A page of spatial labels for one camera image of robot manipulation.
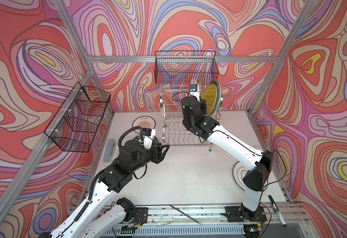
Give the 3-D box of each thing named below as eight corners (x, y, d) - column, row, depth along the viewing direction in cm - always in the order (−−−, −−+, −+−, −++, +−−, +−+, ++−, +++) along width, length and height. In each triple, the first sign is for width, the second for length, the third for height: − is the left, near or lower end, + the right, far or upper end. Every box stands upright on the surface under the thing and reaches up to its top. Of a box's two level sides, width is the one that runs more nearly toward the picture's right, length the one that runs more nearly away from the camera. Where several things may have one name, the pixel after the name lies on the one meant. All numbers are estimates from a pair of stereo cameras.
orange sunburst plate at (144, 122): (131, 133, 110) (130, 130, 108) (135, 118, 120) (134, 116, 117) (154, 133, 110) (154, 130, 108) (156, 118, 120) (156, 116, 117)
